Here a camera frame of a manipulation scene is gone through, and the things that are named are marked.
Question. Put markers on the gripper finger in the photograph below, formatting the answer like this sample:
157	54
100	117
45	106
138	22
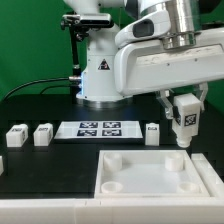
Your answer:
163	97
201	91

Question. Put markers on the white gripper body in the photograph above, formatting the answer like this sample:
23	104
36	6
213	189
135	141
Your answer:
147	67

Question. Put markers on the white square tabletop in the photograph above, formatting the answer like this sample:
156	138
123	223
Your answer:
147	174

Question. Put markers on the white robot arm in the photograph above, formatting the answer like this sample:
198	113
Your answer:
97	80

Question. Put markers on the white obstacle fence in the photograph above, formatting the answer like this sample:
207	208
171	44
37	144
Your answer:
156	210

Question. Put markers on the white part at left edge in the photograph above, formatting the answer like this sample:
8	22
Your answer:
1	166

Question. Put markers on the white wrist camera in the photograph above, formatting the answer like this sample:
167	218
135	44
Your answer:
151	26

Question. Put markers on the black camera on stand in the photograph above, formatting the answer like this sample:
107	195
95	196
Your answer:
79	25

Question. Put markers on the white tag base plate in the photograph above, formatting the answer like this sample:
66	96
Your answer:
99	130

